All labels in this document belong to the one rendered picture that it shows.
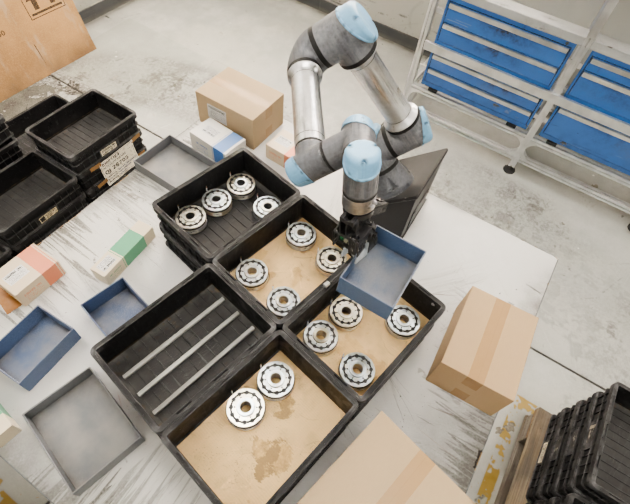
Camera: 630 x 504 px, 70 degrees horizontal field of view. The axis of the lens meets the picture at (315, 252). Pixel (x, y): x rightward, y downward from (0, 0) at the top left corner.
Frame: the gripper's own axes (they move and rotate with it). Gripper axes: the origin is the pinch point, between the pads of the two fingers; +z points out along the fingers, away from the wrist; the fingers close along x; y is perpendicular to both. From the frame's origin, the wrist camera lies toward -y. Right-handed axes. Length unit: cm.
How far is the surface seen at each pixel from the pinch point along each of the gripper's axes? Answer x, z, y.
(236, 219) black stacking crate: -51, 23, -6
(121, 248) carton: -78, 27, 24
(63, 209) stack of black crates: -146, 57, 13
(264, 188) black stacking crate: -52, 23, -23
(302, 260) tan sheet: -23.2, 26.5, -5.7
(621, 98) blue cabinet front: 45, 47, -197
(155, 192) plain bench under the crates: -93, 31, -4
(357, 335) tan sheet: 5.3, 30.0, 6.1
